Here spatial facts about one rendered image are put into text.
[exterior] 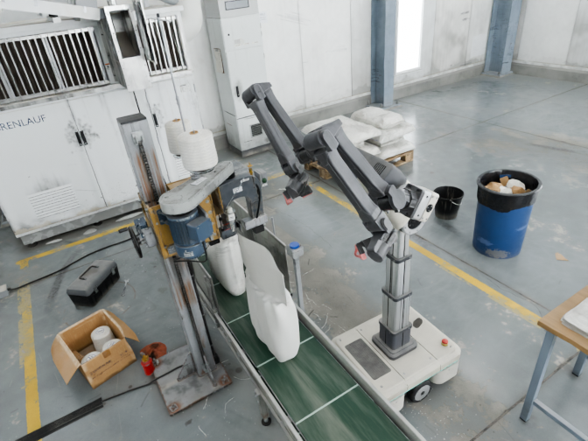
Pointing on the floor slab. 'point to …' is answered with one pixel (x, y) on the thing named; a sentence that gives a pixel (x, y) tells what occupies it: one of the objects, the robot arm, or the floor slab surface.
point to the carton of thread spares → (62, 342)
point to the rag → (155, 350)
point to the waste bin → (503, 213)
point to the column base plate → (186, 380)
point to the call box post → (298, 283)
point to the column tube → (157, 248)
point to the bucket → (448, 201)
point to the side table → (551, 322)
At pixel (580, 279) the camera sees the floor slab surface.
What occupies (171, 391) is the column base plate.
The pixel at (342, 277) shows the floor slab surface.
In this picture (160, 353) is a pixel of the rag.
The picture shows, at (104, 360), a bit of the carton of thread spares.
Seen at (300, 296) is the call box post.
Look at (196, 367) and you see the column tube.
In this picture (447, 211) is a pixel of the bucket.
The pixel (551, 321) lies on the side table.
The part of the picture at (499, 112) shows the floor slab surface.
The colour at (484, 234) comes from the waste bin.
